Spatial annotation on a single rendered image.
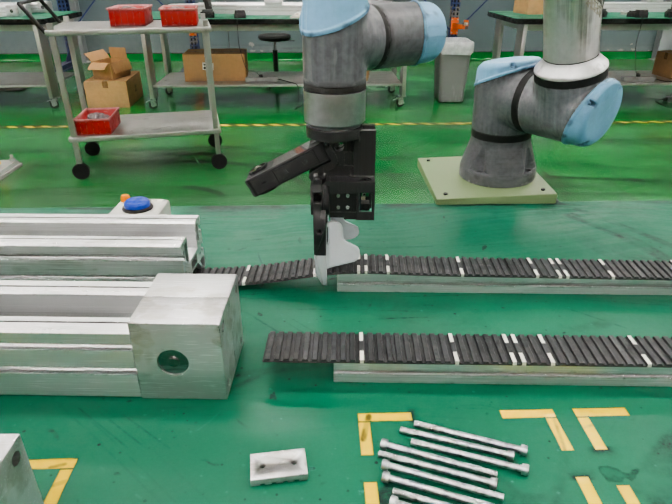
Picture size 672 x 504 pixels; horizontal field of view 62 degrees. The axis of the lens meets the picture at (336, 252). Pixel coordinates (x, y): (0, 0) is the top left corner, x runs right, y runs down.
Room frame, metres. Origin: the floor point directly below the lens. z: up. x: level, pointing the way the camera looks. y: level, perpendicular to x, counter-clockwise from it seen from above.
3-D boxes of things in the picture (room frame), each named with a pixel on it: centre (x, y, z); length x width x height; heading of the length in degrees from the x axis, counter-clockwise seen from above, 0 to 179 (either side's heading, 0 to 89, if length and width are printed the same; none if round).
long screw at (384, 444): (0.37, -0.09, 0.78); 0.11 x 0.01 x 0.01; 71
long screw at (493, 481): (0.36, -0.09, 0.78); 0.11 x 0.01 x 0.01; 70
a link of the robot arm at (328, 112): (0.69, 0.00, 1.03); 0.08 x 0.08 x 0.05
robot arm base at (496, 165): (1.10, -0.33, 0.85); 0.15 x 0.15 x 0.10
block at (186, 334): (0.51, 0.16, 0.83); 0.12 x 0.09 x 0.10; 179
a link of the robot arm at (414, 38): (0.76, -0.07, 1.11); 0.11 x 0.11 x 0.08; 36
